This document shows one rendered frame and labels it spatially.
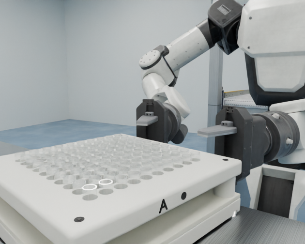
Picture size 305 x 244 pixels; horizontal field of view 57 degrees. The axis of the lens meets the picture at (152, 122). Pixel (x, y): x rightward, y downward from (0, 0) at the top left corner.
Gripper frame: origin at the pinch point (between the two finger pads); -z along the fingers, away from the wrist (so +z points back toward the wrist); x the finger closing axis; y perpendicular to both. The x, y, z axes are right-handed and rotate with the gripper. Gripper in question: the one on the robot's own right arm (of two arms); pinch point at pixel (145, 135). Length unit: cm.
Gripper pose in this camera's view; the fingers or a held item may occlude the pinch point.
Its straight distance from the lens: 51.5
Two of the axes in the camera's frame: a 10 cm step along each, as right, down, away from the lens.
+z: 2.2, -1.6, 9.6
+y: -9.8, -0.3, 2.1
